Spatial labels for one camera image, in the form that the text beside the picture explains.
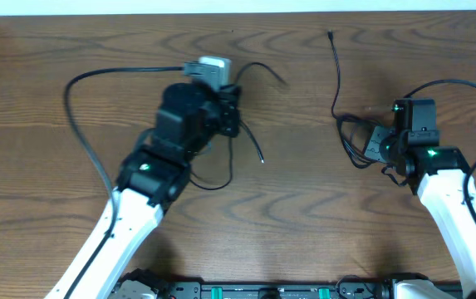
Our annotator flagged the black USB cable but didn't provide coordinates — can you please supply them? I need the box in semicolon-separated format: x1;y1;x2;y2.
187;61;288;192
326;29;388;170

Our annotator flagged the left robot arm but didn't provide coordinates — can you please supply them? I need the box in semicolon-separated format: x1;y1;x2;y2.
48;82;241;298

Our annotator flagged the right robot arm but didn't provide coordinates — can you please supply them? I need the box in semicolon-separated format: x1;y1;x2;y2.
365;98;476;298

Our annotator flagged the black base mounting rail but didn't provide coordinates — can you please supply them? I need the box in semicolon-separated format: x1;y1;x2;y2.
112;273;463;299

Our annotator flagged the black left camera cable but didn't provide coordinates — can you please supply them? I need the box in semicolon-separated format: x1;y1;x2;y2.
61;66;189;299

